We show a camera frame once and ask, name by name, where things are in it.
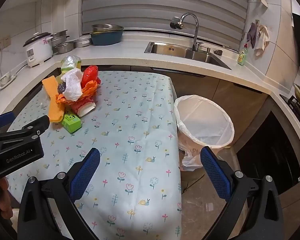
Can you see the grey hanging cloth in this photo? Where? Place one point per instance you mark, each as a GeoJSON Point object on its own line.
{"type": "Point", "coordinates": [252, 33]}

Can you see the steel wool ball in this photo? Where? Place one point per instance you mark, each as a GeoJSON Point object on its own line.
{"type": "Point", "coordinates": [61, 87]}

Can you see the chrome faucet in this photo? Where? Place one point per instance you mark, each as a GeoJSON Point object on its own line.
{"type": "Point", "coordinates": [190, 16]}

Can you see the yellow cleaning cloth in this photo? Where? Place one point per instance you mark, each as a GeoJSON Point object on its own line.
{"type": "Point", "coordinates": [52, 100]}

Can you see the wall socket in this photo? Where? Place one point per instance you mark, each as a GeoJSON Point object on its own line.
{"type": "Point", "coordinates": [2, 43]}

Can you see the dark scouring pad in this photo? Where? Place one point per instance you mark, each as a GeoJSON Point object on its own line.
{"type": "Point", "coordinates": [218, 52]}

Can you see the orange plastic bag blue print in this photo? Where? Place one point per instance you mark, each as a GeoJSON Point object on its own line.
{"type": "Point", "coordinates": [91, 90]}

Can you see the brown kitchen cabinet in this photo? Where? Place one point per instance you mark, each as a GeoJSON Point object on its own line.
{"type": "Point", "coordinates": [227, 97]}

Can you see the small steel bowl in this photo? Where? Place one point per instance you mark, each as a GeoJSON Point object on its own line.
{"type": "Point", "coordinates": [64, 47]}

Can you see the green carton box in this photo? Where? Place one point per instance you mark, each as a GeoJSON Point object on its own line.
{"type": "Point", "coordinates": [71, 123]}

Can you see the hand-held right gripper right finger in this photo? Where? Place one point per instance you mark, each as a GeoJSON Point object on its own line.
{"type": "Point", "coordinates": [215, 172]}

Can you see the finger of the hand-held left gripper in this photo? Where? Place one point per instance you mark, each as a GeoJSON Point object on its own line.
{"type": "Point", "coordinates": [1, 121]}
{"type": "Point", "coordinates": [41, 123]}

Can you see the green dish soap bottle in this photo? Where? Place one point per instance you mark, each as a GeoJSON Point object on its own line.
{"type": "Point", "coordinates": [242, 56]}

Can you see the white rice cooker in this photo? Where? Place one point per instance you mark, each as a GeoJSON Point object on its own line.
{"type": "Point", "coordinates": [37, 51]}

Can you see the sink soap dispenser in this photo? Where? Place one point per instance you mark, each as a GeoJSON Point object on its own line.
{"type": "Point", "coordinates": [208, 50]}

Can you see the stainless steel sink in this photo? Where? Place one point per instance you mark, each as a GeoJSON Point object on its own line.
{"type": "Point", "coordinates": [185, 52]}

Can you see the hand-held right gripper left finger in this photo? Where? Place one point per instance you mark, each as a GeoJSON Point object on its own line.
{"type": "Point", "coordinates": [86, 175]}

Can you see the black built-in oven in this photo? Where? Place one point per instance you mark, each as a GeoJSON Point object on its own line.
{"type": "Point", "coordinates": [270, 150]}

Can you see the stack of steel pots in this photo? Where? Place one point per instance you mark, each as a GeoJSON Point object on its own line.
{"type": "Point", "coordinates": [60, 38]}

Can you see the large steel bowl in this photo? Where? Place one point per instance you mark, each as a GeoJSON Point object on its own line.
{"type": "Point", "coordinates": [106, 27]}

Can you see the floral tablecloth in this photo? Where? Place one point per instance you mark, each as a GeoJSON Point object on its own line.
{"type": "Point", "coordinates": [135, 130]}

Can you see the flat steel pan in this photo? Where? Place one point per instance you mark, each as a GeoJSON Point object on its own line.
{"type": "Point", "coordinates": [82, 42]}

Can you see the white kitchen countertop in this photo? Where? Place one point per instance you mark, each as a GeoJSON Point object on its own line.
{"type": "Point", "coordinates": [130, 55]}

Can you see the white power strip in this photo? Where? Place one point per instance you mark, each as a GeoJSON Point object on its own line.
{"type": "Point", "coordinates": [6, 79]}

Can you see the white hanging spatula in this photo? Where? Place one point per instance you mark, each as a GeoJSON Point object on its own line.
{"type": "Point", "coordinates": [264, 2]}

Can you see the white hanging cloth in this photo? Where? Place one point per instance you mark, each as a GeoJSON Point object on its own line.
{"type": "Point", "coordinates": [262, 41]}

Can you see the white bin with plastic liner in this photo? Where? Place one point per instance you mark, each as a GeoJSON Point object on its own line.
{"type": "Point", "coordinates": [205, 120]}

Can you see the blue basin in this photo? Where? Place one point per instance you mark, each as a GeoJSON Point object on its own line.
{"type": "Point", "coordinates": [106, 38]}

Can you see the white paper towel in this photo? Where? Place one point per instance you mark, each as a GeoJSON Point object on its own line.
{"type": "Point", "coordinates": [72, 86]}

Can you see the red and white paper cup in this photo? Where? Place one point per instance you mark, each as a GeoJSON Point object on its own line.
{"type": "Point", "coordinates": [83, 108]}

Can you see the grey window blind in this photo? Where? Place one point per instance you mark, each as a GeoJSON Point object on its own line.
{"type": "Point", "coordinates": [165, 5]}

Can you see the person's left hand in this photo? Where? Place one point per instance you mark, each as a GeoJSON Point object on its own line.
{"type": "Point", "coordinates": [0, 197]}

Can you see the black gas stove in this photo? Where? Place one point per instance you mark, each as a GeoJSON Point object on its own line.
{"type": "Point", "coordinates": [295, 107]}

